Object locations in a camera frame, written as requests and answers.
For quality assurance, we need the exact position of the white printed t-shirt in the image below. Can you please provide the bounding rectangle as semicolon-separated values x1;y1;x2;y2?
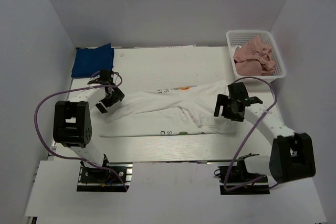
99;80;237;137

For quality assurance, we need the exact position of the pink t-shirt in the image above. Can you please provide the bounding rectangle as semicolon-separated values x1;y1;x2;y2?
233;35;276;76

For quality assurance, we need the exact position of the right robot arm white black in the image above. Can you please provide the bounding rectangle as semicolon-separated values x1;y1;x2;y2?
214;82;316;187

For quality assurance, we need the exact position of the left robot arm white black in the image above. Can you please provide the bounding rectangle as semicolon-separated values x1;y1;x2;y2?
53;69;124;182

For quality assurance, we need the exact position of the folded blue t-shirt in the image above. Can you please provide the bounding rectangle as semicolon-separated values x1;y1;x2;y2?
71;43;114;78

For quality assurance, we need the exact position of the white plastic mesh basket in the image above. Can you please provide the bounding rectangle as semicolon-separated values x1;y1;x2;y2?
226;30;286;83

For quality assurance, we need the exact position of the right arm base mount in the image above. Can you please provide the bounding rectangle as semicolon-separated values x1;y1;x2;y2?
214;165;270;195

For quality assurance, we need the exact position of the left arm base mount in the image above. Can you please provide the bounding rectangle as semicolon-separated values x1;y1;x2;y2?
77;164;133;193

